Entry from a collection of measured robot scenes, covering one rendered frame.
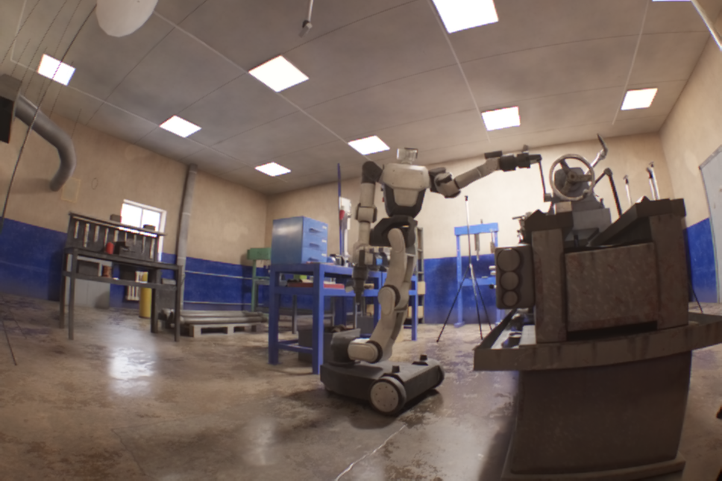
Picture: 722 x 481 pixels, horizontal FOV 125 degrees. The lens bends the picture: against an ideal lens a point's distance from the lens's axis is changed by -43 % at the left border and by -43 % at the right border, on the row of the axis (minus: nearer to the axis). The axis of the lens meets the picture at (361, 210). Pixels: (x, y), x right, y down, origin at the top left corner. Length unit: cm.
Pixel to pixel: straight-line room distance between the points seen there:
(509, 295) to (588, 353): 29
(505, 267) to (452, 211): 593
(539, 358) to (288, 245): 222
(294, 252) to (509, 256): 199
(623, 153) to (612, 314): 642
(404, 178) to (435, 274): 502
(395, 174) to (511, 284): 113
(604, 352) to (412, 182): 139
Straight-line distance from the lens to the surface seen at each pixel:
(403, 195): 189
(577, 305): 97
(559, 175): 164
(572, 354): 97
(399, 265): 187
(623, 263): 99
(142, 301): 578
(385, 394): 173
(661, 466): 123
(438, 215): 696
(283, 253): 277
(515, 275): 99
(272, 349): 287
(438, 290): 679
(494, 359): 97
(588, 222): 154
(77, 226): 396
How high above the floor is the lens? 63
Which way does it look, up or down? 14 degrees up
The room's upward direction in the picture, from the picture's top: straight up
